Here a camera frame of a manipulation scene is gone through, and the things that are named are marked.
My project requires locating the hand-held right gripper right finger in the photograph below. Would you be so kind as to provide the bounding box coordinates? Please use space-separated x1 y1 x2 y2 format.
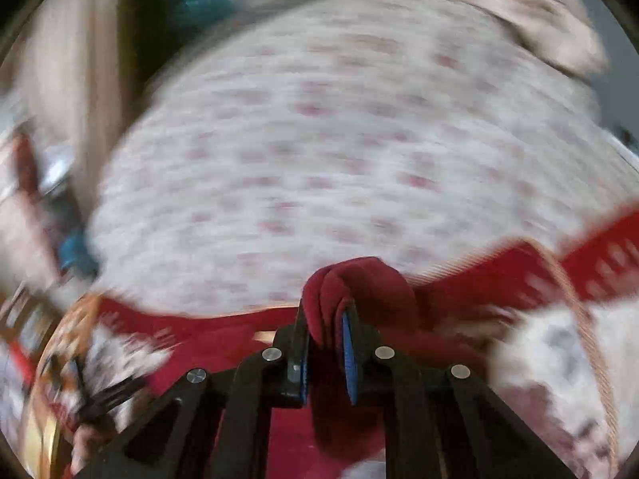
341 307 580 479

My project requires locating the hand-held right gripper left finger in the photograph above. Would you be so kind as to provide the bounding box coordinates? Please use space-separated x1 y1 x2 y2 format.
65 299 313 479

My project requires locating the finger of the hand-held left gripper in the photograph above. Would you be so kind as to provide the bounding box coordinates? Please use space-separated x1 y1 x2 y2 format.
72 375 151 427

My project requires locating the dark red cloth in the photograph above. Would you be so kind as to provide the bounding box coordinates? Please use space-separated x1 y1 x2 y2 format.
214 257 495 477

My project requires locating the orange patterned cloth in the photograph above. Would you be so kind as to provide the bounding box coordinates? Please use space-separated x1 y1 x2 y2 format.
27 292 105 479

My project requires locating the teal plastic bag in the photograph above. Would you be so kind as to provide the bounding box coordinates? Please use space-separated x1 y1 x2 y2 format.
57 230 101 276

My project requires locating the red and white leaf blanket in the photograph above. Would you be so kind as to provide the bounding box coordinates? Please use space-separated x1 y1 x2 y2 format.
0 204 639 479

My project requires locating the white floral pillow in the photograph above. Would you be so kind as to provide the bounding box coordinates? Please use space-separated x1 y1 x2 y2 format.
87 0 625 317

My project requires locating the beige curtain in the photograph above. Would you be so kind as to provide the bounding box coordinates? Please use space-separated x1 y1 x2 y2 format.
0 0 125 220

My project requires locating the beige cloth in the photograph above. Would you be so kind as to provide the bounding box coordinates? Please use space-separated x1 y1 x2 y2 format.
349 0 610 81

